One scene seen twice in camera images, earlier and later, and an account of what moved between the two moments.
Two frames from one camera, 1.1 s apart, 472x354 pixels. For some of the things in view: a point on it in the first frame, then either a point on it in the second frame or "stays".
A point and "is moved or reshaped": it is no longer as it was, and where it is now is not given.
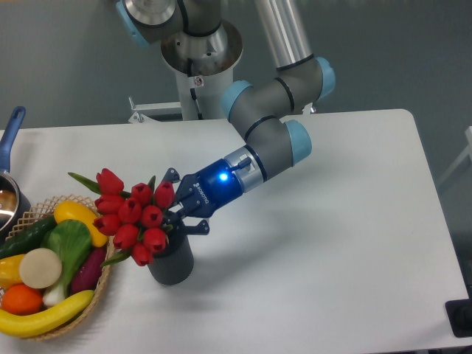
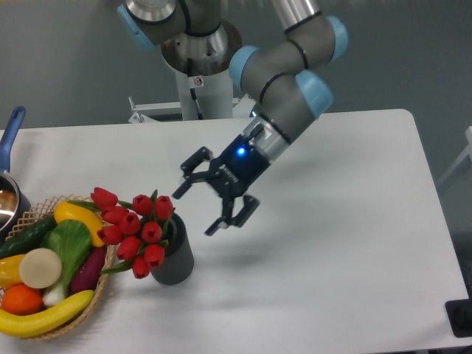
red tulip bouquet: (133, 217) is moved or reshaped
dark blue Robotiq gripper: (202, 193) to (240, 166)
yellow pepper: (9, 271) stays
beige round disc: (40, 268) stays
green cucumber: (28, 240) stays
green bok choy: (71, 240) stays
